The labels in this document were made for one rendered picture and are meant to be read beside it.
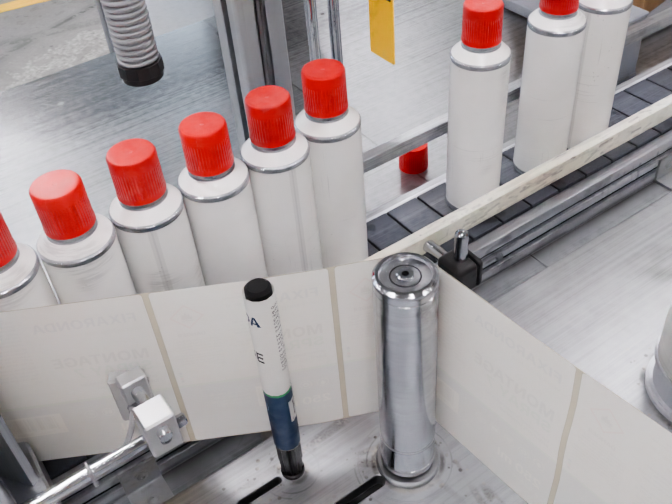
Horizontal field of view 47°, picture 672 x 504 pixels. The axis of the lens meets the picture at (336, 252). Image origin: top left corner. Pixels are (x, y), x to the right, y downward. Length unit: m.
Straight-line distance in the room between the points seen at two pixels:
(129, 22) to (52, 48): 2.71
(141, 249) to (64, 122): 0.57
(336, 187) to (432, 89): 0.46
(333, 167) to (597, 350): 0.26
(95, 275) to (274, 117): 0.16
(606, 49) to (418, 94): 0.32
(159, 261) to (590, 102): 0.46
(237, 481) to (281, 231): 0.19
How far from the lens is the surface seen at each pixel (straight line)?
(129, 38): 0.60
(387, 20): 0.62
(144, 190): 0.53
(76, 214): 0.52
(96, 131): 1.06
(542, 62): 0.75
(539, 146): 0.79
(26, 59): 3.27
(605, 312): 0.69
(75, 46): 3.28
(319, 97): 0.58
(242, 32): 0.69
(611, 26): 0.79
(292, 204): 0.59
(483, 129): 0.71
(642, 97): 0.97
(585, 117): 0.83
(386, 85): 1.07
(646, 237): 0.77
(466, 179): 0.74
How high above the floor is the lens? 1.37
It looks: 42 degrees down
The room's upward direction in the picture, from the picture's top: 5 degrees counter-clockwise
